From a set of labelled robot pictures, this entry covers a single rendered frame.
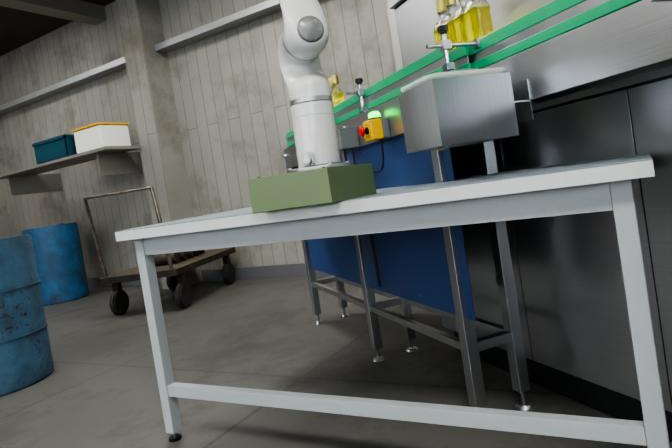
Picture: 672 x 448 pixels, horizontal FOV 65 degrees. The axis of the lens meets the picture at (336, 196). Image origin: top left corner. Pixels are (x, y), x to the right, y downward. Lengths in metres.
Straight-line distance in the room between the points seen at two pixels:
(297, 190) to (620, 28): 0.79
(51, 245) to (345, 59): 3.65
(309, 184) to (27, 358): 2.26
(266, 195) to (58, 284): 5.02
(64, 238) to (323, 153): 5.07
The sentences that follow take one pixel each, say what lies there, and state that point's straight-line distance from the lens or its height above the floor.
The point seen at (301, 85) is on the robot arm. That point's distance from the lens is 1.45.
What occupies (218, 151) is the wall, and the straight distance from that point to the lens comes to 5.36.
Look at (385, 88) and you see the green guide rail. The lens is 1.90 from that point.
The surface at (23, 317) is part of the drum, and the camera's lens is 3.25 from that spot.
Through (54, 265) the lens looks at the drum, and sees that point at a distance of 6.28.
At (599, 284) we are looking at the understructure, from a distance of 1.65.
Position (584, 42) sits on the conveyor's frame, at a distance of 1.29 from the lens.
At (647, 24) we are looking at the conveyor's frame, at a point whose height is 1.00.
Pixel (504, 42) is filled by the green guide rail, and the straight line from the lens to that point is 1.51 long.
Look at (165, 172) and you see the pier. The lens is 5.49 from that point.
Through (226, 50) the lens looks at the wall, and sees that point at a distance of 5.33.
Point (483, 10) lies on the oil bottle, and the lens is 1.66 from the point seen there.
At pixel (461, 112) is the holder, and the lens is 1.27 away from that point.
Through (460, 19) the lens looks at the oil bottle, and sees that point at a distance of 1.70.
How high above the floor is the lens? 0.79
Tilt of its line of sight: 1 degrees down
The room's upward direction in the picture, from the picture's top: 9 degrees counter-clockwise
